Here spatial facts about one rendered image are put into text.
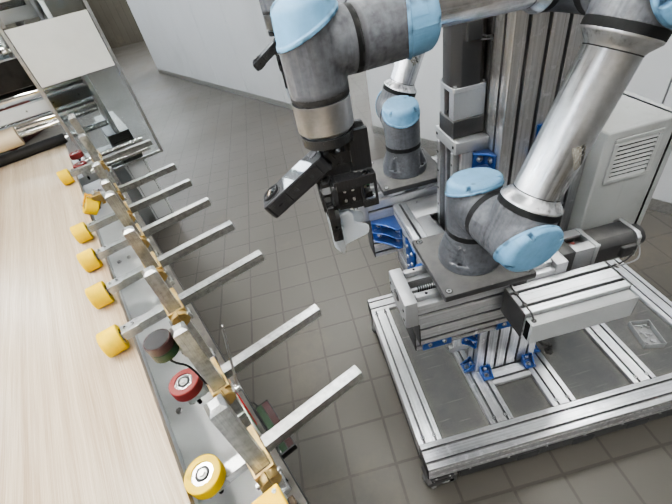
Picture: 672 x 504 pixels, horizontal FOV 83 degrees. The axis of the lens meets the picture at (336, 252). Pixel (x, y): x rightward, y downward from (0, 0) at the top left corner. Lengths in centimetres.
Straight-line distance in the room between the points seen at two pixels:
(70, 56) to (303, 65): 283
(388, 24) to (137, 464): 98
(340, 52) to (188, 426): 119
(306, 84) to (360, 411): 164
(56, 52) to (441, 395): 300
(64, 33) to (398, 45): 286
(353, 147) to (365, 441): 152
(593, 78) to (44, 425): 138
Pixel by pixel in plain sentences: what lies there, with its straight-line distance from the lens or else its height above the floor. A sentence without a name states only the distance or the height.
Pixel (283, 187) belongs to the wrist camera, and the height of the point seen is 146.
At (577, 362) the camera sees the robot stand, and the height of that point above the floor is 21.
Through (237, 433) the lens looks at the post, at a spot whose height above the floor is 104.
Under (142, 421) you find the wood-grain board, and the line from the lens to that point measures 112.
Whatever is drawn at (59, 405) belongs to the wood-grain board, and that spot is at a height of 90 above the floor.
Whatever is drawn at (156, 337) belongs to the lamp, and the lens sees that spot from 94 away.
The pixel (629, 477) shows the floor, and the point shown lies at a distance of 196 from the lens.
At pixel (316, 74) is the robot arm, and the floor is 160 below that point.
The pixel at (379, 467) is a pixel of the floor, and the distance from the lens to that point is 183.
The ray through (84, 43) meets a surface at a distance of 324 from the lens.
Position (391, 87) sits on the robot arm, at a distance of 138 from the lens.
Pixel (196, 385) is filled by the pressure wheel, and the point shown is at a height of 90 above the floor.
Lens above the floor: 172
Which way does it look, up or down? 40 degrees down
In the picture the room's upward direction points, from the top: 13 degrees counter-clockwise
